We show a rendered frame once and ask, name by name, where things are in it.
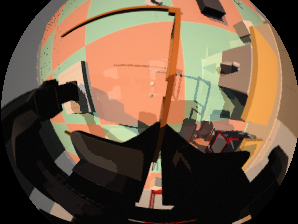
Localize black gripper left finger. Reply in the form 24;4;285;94
71;121;161;202

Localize grey flat rectangular panel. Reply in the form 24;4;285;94
242;23;282;172

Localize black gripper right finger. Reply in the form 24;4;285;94
160;123;250;206

